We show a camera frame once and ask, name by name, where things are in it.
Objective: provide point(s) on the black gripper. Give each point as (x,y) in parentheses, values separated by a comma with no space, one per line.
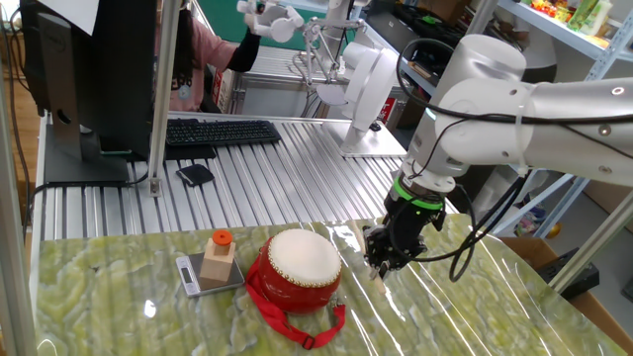
(413,220)

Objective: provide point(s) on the pale wooden drumstick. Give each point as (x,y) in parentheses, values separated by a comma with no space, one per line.
(381,287)

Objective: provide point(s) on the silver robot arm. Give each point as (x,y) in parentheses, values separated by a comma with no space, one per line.
(569,128)

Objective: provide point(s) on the red drum white head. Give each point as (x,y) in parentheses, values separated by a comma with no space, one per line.
(297,262)

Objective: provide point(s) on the open cardboard box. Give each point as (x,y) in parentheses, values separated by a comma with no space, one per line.
(534,252)

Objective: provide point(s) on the wooden peg block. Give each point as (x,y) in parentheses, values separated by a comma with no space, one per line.
(217,264)

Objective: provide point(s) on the black device in box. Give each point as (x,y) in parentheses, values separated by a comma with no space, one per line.
(573,282)

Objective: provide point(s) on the black keyboard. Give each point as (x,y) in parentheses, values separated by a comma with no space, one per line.
(222,132)

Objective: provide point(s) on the silver digital pocket scale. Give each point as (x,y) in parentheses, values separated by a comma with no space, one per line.
(185,277)

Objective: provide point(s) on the dark grey laptop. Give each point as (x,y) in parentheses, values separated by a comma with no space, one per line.
(390,27)

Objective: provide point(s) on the green marble pattern mat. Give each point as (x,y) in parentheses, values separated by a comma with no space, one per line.
(148,316)

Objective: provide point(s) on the person in pink shirt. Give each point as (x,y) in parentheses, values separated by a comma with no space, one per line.
(207,54)

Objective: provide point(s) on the white metal shelf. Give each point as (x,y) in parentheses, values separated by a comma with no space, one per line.
(559,29)

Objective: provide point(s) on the teal partition board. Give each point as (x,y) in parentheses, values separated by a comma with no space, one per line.
(222,20)

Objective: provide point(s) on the black computer monitor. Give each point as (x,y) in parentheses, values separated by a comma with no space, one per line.
(118,74)

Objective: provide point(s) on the white paper sheet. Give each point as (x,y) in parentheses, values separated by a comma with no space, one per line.
(69,15)

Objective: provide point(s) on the aluminium frame post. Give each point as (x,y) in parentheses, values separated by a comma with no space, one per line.
(482,17)
(12,247)
(588,247)
(163,99)

